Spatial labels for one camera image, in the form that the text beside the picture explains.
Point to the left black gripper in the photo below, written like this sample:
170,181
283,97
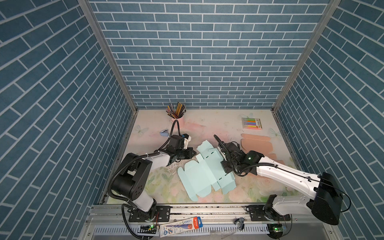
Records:
186,153

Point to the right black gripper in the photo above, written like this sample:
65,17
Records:
226,163

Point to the light blue paper box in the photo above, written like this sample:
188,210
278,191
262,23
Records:
206,173

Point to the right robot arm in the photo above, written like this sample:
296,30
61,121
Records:
320,195

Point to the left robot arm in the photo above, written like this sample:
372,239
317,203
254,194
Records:
128,182

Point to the pink flat paper box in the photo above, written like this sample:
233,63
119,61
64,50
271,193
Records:
262,144

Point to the pink pencil bucket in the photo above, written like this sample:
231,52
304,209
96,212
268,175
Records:
181,122

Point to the bundle of coloured pencils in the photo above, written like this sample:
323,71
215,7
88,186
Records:
176,111

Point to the pack of coloured markers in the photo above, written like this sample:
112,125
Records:
252,124

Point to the small metal clip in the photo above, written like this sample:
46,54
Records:
240,224

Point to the red blue white package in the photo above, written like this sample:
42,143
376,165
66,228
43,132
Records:
179,227

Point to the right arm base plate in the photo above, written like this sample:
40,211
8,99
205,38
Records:
259,213

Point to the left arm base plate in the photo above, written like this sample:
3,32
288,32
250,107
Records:
160,214

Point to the aluminium mounting rail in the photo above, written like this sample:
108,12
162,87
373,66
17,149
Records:
107,219

